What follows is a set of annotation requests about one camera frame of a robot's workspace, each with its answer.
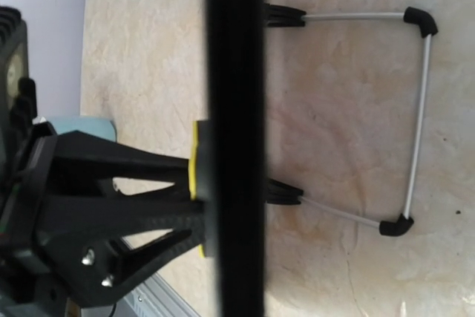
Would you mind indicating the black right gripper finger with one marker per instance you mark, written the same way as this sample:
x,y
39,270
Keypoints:
x,y
80,160

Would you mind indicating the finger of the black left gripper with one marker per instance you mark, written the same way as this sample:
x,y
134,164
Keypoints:
x,y
104,248

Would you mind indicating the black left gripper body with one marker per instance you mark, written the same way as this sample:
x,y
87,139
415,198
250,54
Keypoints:
x,y
29,283

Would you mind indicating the yellow bone-shaped eraser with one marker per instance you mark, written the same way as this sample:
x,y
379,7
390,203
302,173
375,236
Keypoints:
x,y
199,181

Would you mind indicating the white whiteboard black frame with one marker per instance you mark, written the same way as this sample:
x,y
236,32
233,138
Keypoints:
x,y
234,43

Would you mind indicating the metal whiteboard stand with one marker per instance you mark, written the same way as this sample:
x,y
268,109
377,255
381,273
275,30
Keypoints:
x,y
282,194

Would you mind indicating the light blue mug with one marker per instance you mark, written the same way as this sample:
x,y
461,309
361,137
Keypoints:
x,y
97,126

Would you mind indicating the front aluminium rail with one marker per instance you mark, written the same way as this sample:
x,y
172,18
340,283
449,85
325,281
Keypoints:
x,y
155,297

